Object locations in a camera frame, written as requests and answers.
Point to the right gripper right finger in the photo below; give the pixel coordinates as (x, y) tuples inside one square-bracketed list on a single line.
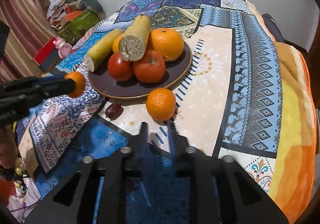
[(178, 144)]

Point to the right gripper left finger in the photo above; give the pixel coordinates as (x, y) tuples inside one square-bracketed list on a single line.
[(139, 147)]

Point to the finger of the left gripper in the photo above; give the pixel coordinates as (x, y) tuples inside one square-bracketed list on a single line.
[(45, 87)]

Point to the small mandarin orange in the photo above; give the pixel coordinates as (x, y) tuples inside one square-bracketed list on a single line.
[(80, 83), (161, 104)]

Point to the yellow sugarcane piece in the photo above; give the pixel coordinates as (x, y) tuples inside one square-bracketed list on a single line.
[(98, 52), (132, 45)]

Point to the dark red tomato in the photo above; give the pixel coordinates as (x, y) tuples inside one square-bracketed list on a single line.
[(151, 68)]

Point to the large orange with sticker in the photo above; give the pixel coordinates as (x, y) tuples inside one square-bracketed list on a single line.
[(115, 45)]

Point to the red box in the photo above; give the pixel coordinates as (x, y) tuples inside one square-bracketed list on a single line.
[(47, 57)]

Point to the dark red jujube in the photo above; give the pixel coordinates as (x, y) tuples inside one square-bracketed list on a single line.
[(113, 111)]

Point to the pink rabbit toy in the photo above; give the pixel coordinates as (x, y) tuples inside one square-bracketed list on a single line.
[(64, 48)]

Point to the dark purple round plate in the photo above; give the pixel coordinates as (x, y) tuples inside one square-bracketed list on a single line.
[(106, 86)]

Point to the blue patchwork patterned cloth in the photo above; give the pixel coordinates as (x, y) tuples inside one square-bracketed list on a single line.
[(179, 122)]

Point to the green cardboard box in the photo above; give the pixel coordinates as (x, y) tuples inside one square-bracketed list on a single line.
[(75, 29)]

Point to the striped brown curtain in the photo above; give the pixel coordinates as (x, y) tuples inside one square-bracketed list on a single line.
[(29, 32)]

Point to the orange yellow blanket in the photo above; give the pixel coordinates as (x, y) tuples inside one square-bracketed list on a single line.
[(294, 172)]

